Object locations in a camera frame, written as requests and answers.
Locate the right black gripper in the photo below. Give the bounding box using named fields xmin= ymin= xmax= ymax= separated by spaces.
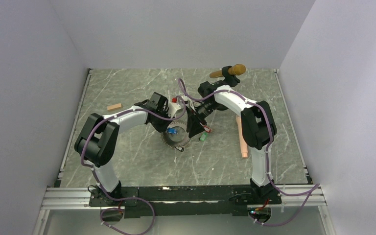
xmin=185 ymin=101 xmax=221 ymax=139

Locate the blue key tag with key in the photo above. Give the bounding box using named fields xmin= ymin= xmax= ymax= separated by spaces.
xmin=166 ymin=128 xmax=179 ymax=135

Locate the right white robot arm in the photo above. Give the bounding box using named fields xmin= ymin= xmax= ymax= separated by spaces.
xmin=187 ymin=81 xmax=281 ymax=204

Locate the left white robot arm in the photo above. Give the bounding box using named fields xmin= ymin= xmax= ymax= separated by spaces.
xmin=74 ymin=93 xmax=184 ymax=206

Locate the red key tag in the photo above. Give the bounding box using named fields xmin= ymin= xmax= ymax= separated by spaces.
xmin=204 ymin=126 xmax=212 ymax=133

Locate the green key tag with key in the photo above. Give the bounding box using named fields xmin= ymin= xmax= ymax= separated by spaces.
xmin=199 ymin=132 xmax=208 ymax=142

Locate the tan wooden block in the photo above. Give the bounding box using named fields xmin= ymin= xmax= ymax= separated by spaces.
xmin=107 ymin=103 xmax=122 ymax=112

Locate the pink wooden cylinder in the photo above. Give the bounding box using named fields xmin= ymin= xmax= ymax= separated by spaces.
xmin=235 ymin=116 xmax=248 ymax=159

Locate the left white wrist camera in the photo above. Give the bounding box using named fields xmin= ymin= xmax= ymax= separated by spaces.
xmin=168 ymin=102 xmax=186 ymax=119

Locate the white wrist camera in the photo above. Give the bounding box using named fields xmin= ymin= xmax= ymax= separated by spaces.
xmin=182 ymin=95 xmax=195 ymax=110
xmin=168 ymin=102 xmax=186 ymax=119

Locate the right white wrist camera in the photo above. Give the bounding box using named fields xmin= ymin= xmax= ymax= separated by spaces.
xmin=182 ymin=95 xmax=195 ymax=110

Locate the black base frame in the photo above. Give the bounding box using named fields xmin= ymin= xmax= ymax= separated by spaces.
xmin=89 ymin=185 xmax=282 ymax=218

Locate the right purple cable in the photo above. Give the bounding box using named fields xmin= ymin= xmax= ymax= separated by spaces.
xmin=177 ymin=78 xmax=320 ymax=228

